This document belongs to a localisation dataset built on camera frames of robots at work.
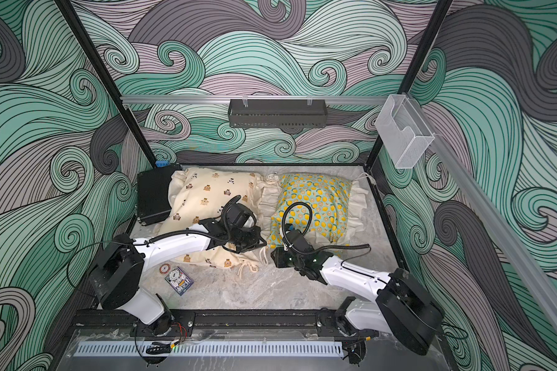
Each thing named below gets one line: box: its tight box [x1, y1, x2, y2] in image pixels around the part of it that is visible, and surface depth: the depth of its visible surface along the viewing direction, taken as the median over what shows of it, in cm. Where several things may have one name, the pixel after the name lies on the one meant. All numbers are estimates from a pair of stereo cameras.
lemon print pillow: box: [256, 173, 368, 251], surface depth 97 cm
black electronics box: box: [136, 163, 183, 226], surface depth 100 cm
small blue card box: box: [164, 265, 195, 297], surface depth 83 cm
